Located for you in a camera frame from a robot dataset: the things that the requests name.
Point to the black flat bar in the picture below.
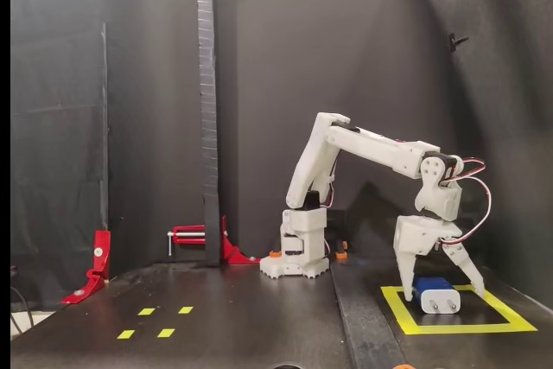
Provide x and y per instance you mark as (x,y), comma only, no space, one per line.
(363,321)

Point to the orange black spring clamp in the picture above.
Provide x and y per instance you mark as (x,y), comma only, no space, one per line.
(274,253)
(341,253)
(405,367)

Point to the small black clip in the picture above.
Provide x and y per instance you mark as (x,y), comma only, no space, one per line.
(453,40)

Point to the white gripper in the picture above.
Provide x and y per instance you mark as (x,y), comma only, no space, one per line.
(416,236)

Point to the black backdrop cloth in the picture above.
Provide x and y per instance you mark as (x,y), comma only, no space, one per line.
(367,62)

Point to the red angled bracket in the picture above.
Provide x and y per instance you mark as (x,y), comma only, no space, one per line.
(101,252)

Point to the blue white charger block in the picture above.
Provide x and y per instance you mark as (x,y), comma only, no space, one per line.
(440,302)

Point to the black plastic sheet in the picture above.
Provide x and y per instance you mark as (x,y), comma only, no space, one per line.
(56,127)

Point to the red screw clamp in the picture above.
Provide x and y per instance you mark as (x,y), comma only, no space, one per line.
(242,256)

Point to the yellow tape square outline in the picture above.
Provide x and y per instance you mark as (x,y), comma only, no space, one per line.
(458,329)

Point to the tall black camera post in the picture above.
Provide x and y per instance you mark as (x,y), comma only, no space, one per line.
(206,84)

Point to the small yellow tape marker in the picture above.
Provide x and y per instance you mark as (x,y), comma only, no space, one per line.
(147,311)
(125,334)
(166,333)
(186,309)

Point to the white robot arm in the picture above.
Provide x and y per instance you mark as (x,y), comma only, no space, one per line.
(376,146)

